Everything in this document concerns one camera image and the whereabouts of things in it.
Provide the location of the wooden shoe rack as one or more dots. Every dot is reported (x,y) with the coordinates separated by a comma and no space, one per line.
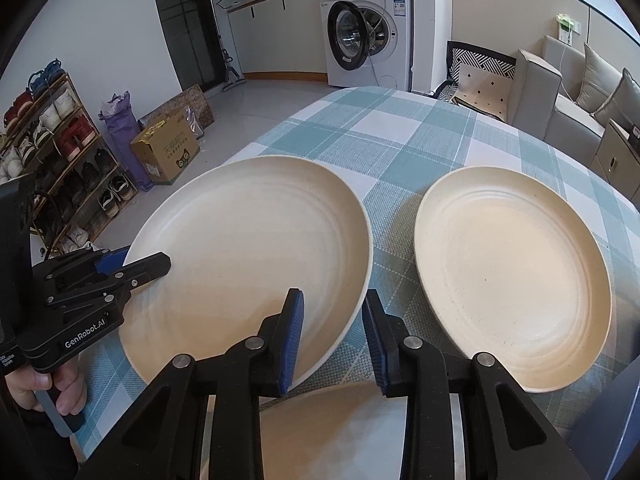
(88,111)

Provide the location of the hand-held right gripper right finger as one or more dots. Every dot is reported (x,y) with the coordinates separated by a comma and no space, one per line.
(377,345)

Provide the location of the white diamond print cushion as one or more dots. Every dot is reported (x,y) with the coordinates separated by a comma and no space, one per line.
(482,92)

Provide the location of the grey bedside cabinet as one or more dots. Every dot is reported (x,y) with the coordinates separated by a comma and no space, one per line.
(612,160)

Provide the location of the white washing machine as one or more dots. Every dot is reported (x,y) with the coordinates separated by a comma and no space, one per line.
(395,60)

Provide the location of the purple bag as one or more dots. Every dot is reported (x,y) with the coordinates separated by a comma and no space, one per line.
(122,135)

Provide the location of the grey sofa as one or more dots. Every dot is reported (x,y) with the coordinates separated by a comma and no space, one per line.
(537,90)

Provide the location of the black glass door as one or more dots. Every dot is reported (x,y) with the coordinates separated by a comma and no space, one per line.
(185,20)

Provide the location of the floor mop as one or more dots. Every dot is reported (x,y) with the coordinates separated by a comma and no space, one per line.
(232,80)

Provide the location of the white kitchen counter cabinet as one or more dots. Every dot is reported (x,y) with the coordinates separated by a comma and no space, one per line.
(280,35)

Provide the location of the wall socket with green plug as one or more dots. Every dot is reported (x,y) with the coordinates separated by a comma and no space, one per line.
(566,27)

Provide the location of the cream round plate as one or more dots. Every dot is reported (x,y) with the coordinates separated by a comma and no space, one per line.
(510,270)
(340,440)
(240,240)

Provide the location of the black patterned chair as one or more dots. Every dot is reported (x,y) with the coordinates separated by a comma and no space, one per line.
(480,57)

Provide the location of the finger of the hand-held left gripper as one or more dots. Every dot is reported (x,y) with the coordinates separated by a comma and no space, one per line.
(147,266)
(112,261)

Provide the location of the brown patterned flat cardboard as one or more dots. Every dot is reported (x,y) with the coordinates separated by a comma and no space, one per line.
(195,102)

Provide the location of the grey cushion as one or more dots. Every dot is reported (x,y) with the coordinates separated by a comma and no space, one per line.
(597,80)
(625,100)

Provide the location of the person's left hand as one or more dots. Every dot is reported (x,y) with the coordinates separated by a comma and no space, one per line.
(70,390)

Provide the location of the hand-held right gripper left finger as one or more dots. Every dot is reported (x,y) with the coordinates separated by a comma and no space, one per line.
(295,340)

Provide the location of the shoe rack with shoes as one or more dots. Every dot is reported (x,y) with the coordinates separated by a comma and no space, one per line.
(75,137)

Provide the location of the yellow printed cardboard box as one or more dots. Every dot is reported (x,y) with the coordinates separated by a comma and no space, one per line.
(170,157)

